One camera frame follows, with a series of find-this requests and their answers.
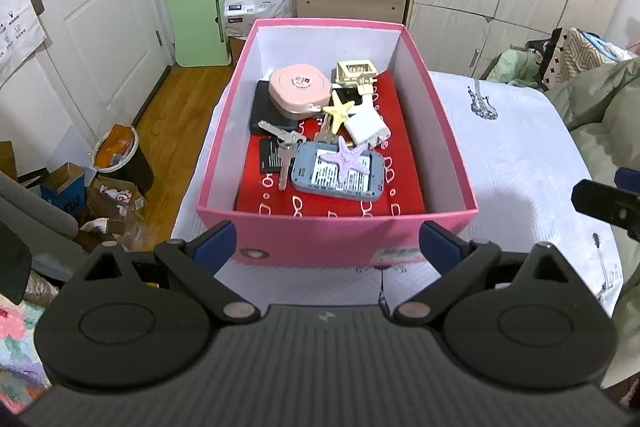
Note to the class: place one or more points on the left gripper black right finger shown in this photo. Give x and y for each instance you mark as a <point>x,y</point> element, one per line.
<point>521,320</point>

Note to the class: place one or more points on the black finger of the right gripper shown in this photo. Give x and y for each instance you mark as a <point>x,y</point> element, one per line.
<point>617,205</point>

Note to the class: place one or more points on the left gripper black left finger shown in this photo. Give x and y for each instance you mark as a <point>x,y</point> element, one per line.
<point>134,319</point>

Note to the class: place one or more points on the metal key with ring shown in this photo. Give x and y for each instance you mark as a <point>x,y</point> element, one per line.
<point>288,145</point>

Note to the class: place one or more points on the pink cardboard storage box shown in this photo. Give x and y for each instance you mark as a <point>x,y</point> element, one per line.
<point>296,240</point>

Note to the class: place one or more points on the pink round compact case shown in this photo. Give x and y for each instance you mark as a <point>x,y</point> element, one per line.
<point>299,91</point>

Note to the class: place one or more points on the beige plastic box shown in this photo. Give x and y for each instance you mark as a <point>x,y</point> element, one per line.
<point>354,73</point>

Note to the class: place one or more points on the white patterned bed sheet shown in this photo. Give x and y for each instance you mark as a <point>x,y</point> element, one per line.
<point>482,144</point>

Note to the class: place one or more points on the blue open cardboard box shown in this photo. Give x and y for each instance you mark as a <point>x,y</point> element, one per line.
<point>65,189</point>

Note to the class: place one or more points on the patterned black white bag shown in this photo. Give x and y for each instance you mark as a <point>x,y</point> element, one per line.
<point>569,51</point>

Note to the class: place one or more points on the black trash bin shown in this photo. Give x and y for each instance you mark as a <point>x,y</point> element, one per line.
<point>118,155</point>

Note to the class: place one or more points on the red printed cloth pouch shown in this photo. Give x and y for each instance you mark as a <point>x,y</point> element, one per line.
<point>259,193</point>

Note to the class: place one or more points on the blue grey pocket device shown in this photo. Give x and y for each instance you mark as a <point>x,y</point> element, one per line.
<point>313,173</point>

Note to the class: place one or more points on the purple starfish clip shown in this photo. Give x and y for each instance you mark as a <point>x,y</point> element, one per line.
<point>346,158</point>

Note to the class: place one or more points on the white charger adapter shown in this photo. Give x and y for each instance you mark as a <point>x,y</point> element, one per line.
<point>367,127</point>

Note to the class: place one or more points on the black rectangular hard drive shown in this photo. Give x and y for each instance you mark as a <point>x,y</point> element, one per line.
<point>264,109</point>

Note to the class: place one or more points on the yellow starfish clip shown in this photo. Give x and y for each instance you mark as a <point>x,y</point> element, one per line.
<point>338,111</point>

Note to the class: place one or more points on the brown cardboard box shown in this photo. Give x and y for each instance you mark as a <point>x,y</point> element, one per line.
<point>236,46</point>

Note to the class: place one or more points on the white panel door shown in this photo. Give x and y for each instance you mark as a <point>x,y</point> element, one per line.
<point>109,56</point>

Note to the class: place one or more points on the white tote bag on door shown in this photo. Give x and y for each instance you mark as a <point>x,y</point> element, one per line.
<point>20,35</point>

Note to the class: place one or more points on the green folding table board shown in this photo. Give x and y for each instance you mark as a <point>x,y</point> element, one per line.
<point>198,32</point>

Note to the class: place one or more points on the white plastic-wrapped package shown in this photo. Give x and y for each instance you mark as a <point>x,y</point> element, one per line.
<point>239,15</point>

